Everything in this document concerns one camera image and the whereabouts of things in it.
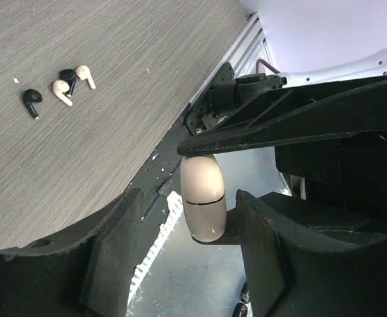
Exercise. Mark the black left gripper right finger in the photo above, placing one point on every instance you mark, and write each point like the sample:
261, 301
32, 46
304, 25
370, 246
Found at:
319, 280

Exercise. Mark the beige earbud charging case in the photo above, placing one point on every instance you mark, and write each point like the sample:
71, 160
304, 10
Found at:
203, 197

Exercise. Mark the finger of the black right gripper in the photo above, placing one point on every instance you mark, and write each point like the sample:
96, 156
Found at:
332, 110
281, 219

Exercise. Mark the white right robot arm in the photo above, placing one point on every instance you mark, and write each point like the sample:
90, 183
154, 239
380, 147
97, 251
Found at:
224, 98

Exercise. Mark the beige earbud right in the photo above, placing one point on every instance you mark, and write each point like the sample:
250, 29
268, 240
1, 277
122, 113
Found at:
83, 73

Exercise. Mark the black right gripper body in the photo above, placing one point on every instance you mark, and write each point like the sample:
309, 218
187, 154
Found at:
349, 173

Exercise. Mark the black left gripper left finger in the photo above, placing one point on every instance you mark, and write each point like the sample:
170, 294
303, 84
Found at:
82, 270

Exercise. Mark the black earbud near beige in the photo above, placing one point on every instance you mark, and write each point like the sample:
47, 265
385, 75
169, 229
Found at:
69, 76

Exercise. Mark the beige earbud left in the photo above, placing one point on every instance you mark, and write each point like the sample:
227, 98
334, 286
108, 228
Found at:
60, 89

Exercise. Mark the aluminium slotted rail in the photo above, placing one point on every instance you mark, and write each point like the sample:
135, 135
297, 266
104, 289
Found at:
175, 210

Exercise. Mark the black earbud alone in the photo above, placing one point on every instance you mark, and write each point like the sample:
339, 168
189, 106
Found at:
29, 97

